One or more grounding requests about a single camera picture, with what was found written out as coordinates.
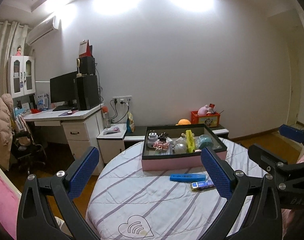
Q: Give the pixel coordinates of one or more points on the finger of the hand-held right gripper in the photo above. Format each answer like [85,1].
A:
[264,157]
[291,131]

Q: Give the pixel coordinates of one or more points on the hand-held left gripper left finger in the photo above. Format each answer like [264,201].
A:
[83,172]

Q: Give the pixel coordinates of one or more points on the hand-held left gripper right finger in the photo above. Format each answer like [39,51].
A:
[216,173]

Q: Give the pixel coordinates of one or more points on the teal ball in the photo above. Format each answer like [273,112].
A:
[204,142]

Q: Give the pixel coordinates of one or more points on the yellow tube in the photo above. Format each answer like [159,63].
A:
[190,141]

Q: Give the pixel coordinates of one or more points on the white astronaut figure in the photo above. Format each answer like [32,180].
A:
[180,146]

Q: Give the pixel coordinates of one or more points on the pink box with black inside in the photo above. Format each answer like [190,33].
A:
[167,163]

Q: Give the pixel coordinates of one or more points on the small doll figure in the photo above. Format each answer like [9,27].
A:
[182,135]

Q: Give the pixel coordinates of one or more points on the pink block toy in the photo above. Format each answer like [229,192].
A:
[161,145]

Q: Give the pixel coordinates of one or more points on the bunch of black hair clips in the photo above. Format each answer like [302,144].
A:
[163,137]

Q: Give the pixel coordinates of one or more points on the white plug device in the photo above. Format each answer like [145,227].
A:
[153,140]

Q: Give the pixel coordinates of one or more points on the small blue yellow box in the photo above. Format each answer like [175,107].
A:
[203,185]

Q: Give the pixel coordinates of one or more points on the blue bar-shaped case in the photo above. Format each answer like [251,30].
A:
[186,177]

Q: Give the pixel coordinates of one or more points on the white nightstand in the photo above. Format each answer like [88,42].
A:
[110,147]

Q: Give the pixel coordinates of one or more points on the white desk with drawers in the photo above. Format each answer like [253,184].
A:
[77,135]

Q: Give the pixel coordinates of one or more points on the white door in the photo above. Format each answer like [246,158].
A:
[295,85]

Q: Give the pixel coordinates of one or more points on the pink item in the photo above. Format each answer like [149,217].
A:
[113,130]

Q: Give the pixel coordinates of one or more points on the red printed toy box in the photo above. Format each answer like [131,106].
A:
[206,120]

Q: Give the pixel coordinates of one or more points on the bottle with red cap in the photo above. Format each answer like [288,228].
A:
[106,117]

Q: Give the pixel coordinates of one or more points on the purple mouse pad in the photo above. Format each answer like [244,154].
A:
[65,113]

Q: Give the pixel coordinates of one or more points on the orange plush toy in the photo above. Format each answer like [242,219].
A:
[183,122]

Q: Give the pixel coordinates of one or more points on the pink plush toy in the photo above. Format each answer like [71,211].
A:
[202,110]

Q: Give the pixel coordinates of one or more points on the black low cabinet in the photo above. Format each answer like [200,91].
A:
[135,132]

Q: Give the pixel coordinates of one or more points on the black keyboard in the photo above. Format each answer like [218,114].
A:
[62,108]

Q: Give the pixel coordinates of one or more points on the snack bag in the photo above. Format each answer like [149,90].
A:
[130,123]

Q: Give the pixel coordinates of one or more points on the red item on desk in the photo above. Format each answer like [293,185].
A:
[35,110]

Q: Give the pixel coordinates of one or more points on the black computer tower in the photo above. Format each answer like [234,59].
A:
[88,92]

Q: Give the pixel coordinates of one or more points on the striped garment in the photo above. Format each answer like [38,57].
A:
[18,123]

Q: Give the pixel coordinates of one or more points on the blue and white boxes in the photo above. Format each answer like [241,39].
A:
[42,101]

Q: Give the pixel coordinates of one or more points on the pink blanket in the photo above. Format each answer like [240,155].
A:
[3,200]

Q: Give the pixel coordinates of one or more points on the black computer monitor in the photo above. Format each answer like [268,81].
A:
[63,87]

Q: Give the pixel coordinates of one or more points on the pink puffer jacket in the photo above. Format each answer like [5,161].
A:
[2,130]

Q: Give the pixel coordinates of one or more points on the black speaker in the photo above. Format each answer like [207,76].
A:
[88,65]

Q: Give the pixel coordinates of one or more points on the white glass-door cabinet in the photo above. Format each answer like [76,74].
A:
[20,76]

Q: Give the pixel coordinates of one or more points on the white desk calendar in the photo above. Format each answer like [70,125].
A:
[83,47]

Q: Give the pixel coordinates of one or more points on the small doll in pink dress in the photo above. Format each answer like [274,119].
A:
[18,51]

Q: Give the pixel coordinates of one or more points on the cream curtain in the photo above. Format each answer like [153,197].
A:
[2,60]

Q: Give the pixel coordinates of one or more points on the white air conditioner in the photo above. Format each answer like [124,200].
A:
[42,31]

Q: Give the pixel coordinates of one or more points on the white wall outlet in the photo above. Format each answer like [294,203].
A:
[122,100]

